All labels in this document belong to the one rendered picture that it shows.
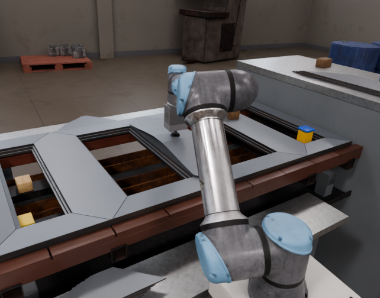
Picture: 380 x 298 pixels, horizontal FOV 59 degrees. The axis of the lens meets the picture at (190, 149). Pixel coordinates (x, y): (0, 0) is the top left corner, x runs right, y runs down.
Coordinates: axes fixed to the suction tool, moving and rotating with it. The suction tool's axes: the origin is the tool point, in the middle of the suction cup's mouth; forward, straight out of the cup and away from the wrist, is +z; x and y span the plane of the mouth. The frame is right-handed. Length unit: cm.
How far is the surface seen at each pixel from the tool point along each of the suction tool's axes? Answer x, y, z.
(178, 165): 18.5, 6.8, 3.4
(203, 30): -508, -294, 18
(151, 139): -7.6, 8.4, 2.8
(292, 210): 43, -34, 20
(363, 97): 24, -86, -18
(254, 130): -0.2, -43.9, 2.7
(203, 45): -507, -294, 48
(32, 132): -58, 56, 12
